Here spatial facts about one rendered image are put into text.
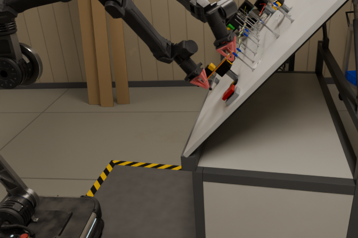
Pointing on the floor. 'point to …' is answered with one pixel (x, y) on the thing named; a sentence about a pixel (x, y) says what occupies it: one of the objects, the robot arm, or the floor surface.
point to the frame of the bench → (241, 178)
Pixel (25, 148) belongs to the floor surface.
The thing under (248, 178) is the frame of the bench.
